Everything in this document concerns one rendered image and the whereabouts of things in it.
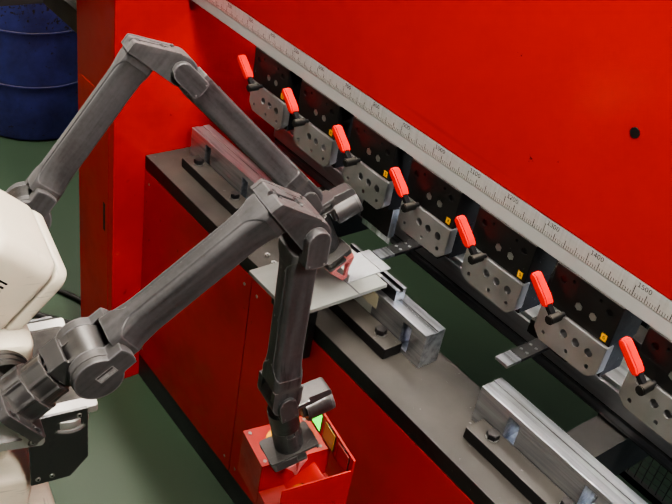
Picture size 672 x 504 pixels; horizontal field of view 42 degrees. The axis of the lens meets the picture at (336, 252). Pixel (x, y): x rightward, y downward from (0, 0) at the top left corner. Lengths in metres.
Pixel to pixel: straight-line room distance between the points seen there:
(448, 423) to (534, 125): 0.67
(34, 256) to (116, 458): 1.57
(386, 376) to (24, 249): 0.89
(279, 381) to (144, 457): 1.39
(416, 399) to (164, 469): 1.16
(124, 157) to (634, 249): 1.59
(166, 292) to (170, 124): 1.37
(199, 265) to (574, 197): 0.65
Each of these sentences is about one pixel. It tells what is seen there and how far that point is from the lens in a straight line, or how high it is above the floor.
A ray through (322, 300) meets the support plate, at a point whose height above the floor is 1.00.
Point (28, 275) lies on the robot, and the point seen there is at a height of 1.32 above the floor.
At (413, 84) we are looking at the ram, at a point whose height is 1.48.
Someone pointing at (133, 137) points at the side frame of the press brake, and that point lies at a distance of 2.60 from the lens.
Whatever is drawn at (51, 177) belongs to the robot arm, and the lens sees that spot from 1.65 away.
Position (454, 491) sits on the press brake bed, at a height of 0.81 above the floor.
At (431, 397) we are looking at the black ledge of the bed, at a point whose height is 0.88.
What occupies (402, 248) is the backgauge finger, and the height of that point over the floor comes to 1.00.
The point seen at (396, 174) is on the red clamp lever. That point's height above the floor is 1.31.
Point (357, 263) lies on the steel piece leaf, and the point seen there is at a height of 1.00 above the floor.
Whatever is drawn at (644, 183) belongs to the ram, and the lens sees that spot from 1.45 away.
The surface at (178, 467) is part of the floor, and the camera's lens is 2.87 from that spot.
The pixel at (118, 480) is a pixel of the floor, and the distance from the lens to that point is 2.83.
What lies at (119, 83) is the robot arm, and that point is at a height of 1.48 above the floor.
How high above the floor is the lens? 2.15
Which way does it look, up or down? 34 degrees down
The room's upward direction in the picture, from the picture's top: 11 degrees clockwise
